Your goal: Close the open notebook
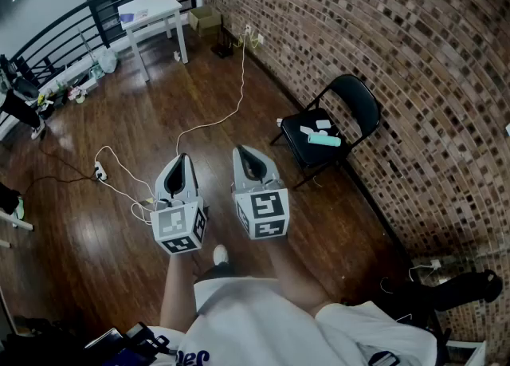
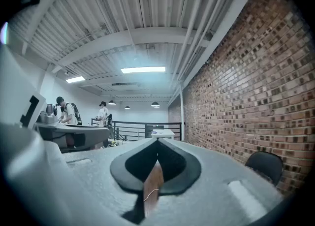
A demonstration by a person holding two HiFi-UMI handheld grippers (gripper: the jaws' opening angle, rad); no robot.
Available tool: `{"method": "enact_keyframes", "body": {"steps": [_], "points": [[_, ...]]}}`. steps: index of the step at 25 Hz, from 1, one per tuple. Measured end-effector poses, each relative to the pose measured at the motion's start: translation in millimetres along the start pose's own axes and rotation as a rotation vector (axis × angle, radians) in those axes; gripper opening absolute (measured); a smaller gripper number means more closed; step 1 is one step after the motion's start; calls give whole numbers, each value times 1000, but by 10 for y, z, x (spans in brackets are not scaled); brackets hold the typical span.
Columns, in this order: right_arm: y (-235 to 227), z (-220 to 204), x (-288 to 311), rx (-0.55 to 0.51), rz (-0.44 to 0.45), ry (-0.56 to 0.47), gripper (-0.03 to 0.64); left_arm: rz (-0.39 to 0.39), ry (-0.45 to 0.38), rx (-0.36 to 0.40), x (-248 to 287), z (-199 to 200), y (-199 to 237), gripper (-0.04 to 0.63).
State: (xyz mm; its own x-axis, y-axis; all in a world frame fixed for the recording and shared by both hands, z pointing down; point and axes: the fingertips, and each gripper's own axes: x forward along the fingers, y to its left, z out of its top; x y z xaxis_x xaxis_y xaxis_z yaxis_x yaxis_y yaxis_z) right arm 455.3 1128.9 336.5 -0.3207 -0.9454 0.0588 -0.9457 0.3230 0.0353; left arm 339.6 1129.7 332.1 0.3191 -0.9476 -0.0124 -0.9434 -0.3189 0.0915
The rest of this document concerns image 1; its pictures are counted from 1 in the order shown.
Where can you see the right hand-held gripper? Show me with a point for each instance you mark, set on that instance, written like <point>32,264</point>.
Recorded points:
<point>265,213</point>

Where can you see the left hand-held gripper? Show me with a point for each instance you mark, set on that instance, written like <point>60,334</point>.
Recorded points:
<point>173,225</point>

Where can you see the purple sticker book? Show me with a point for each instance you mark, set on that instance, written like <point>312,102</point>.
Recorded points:
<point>127,17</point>

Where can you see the person's right forearm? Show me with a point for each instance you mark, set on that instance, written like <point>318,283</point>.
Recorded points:
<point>295,276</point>

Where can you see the person's left forearm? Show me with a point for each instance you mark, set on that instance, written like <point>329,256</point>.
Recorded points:
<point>175,296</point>

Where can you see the white folded paper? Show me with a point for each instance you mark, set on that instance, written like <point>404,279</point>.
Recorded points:
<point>307,130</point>

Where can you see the teal cylinder bottle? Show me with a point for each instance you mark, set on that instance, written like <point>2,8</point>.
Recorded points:
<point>324,140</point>

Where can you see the white power strip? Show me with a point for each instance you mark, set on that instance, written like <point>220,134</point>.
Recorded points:
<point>100,171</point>

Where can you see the white charger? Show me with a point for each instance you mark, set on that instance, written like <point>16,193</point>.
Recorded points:
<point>324,124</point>

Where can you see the person's white shoe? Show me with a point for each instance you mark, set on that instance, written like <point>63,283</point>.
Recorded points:
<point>220,254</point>

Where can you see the person's black trousers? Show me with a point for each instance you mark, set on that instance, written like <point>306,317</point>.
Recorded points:
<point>215,272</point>

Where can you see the black flat device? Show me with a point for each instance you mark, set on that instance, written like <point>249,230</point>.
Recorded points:
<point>222,47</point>

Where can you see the black folding chair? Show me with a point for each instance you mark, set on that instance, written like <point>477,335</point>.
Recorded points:
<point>358,101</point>

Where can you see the white flower bunch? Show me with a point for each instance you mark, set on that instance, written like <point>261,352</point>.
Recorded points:
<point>77,95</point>

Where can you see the teal paper bag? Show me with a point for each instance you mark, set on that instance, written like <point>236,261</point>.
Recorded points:
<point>96,72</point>

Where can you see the white plastic bag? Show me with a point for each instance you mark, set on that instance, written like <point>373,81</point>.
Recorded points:
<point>107,61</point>

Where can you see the cardboard box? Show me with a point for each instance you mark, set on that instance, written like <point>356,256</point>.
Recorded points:
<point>205,21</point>

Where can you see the person's white shirt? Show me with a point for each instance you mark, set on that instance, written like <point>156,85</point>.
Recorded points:
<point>259,324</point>

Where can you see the metal rod tool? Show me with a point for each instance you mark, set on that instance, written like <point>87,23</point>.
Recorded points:
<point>89,47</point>

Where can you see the black equipment bag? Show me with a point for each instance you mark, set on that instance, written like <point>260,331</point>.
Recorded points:
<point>103,340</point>

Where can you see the white table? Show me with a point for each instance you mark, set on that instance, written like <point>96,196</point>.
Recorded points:
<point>159,3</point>

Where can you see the black door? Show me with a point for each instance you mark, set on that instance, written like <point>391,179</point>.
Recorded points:
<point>107,5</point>

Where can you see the white plug adapter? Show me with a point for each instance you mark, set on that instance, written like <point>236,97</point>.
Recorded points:
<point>436,264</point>

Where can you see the white furniture frame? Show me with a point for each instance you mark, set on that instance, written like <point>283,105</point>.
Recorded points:
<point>16,223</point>

